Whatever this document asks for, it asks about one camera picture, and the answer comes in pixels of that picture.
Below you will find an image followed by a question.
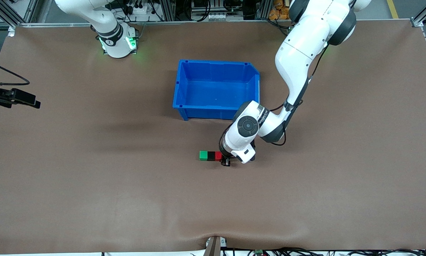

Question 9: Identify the brown table mat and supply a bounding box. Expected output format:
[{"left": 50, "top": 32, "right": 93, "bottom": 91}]
[{"left": 0, "top": 20, "right": 426, "bottom": 255}]

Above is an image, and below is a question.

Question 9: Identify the blue plastic bin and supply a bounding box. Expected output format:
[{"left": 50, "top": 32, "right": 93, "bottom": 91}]
[{"left": 173, "top": 59, "right": 261, "bottom": 121}]

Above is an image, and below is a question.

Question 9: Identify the aluminium diagonal profile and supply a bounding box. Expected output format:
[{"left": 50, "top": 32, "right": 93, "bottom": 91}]
[{"left": 0, "top": 0, "right": 32, "bottom": 26}]

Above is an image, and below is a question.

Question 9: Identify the grey electronics box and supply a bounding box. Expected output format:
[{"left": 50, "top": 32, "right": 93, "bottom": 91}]
[{"left": 191, "top": 0, "right": 244, "bottom": 21}]

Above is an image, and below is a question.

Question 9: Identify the white power strip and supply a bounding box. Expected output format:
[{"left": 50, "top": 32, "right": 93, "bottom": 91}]
[{"left": 122, "top": 0, "right": 153, "bottom": 15}]

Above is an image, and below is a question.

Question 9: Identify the bag of orange items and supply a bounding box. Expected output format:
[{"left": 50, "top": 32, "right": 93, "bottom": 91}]
[{"left": 269, "top": 0, "right": 294, "bottom": 20}]

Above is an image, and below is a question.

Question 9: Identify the aluminium corner profile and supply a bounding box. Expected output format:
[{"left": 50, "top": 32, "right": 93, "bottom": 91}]
[{"left": 410, "top": 9, "right": 426, "bottom": 28}]

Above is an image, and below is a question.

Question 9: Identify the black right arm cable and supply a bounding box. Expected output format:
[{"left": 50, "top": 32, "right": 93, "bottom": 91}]
[{"left": 0, "top": 59, "right": 31, "bottom": 86}]

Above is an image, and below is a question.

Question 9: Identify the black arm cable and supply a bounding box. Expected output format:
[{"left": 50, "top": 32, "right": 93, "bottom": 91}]
[
  {"left": 0, "top": 59, "right": 31, "bottom": 86},
  {"left": 268, "top": 43, "right": 329, "bottom": 146}
]

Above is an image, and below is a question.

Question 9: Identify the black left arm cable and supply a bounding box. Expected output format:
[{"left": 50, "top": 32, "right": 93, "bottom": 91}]
[{"left": 268, "top": 43, "right": 329, "bottom": 146}]

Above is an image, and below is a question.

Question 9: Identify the black cable bundle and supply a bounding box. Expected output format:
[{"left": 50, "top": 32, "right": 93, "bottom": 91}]
[{"left": 227, "top": 247, "right": 426, "bottom": 256}]

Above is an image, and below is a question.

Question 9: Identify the aluminium table edge rail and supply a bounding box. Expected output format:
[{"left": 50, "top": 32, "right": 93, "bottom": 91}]
[{"left": 15, "top": 20, "right": 414, "bottom": 28}]

